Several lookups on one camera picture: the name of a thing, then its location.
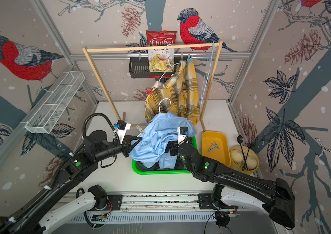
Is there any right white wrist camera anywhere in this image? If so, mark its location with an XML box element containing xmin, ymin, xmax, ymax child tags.
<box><xmin>177</xmin><ymin>126</ymin><xmax>189</xmax><ymax>146</ymax></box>

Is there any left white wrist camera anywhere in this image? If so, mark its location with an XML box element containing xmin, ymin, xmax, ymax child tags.
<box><xmin>114</xmin><ymin>120</ymin><xmax>131</xmax><ymax>144</ymax></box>

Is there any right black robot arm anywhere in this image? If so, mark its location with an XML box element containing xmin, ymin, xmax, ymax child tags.
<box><xmin>166</xmin><ymin>137</ymin><xmax>295</xmax><ymax>229</ymax></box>

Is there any white wire mesh basket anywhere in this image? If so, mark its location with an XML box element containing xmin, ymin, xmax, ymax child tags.
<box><xmin>25</xmin><ymin>71</ymin><xmax>85</xmax><ymax>134</ymax></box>

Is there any green plastic mesh basket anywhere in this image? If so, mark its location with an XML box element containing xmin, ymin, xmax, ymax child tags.
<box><xmin>129</xmin><ymin>134</ymin><xmax>189</xmax><ymax>175</ymax></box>

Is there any clear clothespin on blue shirt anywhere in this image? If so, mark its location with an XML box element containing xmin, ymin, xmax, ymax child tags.
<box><xmin>136</xmin><ymin>125</ymin><xmax>145</xmax><ymax>136</ymax></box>

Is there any white blue wire hanger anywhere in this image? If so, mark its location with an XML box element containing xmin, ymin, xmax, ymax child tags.
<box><xmin>200</xmin><ymin>43</ymin><xmax>215</xmax><ymax>109</ymax></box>

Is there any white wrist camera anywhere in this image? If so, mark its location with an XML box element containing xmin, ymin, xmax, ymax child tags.
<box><xmin>177</xmin><ymin>126</ymin><xmax>189</xmax><ymax>146</ymax></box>
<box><xmin>114</xmin><ymin>120</ymin><xmax>131</xmax><ymax>144</ymax></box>

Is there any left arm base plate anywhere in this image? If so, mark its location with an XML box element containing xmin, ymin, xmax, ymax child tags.
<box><xmin>89</xmin><ymin>194</ymin><xmax>123</xmax><ymax>211</ymax></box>

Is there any black spoon in bowl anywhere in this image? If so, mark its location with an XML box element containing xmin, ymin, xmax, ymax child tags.
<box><xmin>237</xmin><ymin>135</ymin><xmax>256</xmax><ymax>171</ymax></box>

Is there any dark multicolour plaid shirt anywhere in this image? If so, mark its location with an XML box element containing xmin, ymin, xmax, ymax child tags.
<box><xmin>135</xmin><ymin>161</ymin><xmax>184</xmax><ymax>172</ymax></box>

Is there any red Chuba chips bag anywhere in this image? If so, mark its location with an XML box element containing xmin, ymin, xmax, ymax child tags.
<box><xmin>146</xmin><ymin>30</ymin><xmax>177</xmax><ymax>72</ymax></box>

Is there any yellow plastic tray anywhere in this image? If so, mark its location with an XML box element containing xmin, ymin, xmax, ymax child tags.
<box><xmin>201</xmin><ymin>131</ymin><xmax>231</xmax><ymax>167</ymax></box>

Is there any red clothespin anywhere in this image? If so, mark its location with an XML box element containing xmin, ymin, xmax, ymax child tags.
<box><xmin>146</xmin><ymin>89</ymin><xmax>154</xmax><ymax>96</ymax></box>

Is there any black wall bracket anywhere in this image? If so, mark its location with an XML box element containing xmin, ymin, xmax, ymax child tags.
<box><xmin>128</xmin><ymin>57</ymin><xmax>163</xmax><ymax>79</ymax></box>

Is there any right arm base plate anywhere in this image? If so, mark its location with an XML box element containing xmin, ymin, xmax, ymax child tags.
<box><xmin>197</xmin><ymin>193</ymin><xmax>221</xmax><ymax>210</ymax></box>

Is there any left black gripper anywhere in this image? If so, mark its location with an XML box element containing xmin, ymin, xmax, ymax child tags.
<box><xmin>94</xmin><ymin>134</ymin><xmax>143</xmax><ymax>163</ymax></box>

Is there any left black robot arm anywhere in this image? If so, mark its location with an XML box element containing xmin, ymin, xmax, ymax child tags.
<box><xmin>0</xmin><ymin>113</ymin><xmax>142</xmax><ymax>234</ymax></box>

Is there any yellow plaid shirt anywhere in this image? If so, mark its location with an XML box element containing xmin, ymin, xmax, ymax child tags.
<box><xmin>145</xmin><ymin>60</ymin><xmax>201</xmax><ymax>126</ymax></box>

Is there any white hanger of blue shirt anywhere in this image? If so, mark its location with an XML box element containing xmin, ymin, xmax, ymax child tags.
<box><xmin>158</xmin><ymin>98</ymin><xmax>172</xmax><ymax>114</ymax></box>

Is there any light blue shirt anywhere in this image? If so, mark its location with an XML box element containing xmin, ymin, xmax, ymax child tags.
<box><xmin>129</xmin><ymin>113</ymin><xmax>197</xmax><ymax>169</ymax></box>

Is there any teal clothespin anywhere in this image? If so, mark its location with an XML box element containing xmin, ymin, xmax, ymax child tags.
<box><xmin>187</xmin><ymin>54</ymin><xmax>193</xmax><ymax>65</ymax></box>

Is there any wooden clothes rack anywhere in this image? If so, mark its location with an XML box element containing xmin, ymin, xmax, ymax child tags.
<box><xmin>82</xmin><ymin>40</ymin><xmax>224</xmax><ymax>132</ymax></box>

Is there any yellow round bowl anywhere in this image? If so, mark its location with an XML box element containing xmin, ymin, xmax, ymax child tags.
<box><xmin>230</xmin><ymin>145</ymin><xmax>259</xmax><ymax>175</ymax></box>

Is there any white hanger of yellow shirt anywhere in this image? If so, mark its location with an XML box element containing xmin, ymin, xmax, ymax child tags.
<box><xmin>158</xmin><ymin>44</ymin><xmax>175</xmax><ymax>83</ymax></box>

